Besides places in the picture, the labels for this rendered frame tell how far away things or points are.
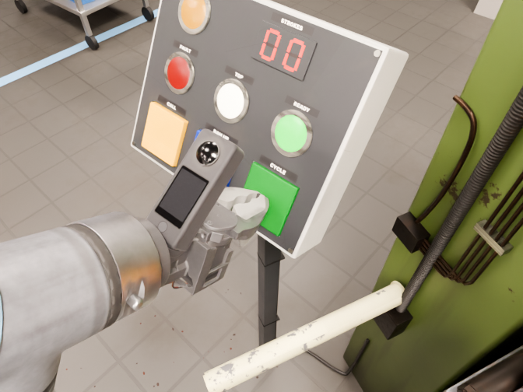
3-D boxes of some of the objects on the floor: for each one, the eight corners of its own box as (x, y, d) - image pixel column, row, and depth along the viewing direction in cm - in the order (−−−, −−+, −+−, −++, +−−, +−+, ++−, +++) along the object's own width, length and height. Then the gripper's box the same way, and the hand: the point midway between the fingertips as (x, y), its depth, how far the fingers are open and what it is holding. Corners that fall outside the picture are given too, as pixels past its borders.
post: (263, 355, 140) (266, 92, 57) (258, 344, 143) (254, 77, 59) (274, 350, 141) (292, 85, 58) (268, 340, 144) (279, 70, 61)
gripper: (94, 272, 41) (226, 221, 59) (153, 328, 38) (275, 256, 55) (108, 200, 38) (243, 168, 55) (175, 254, 34) (298, 201, 51)
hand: (261, 196), depth 53 cm, fingers closed
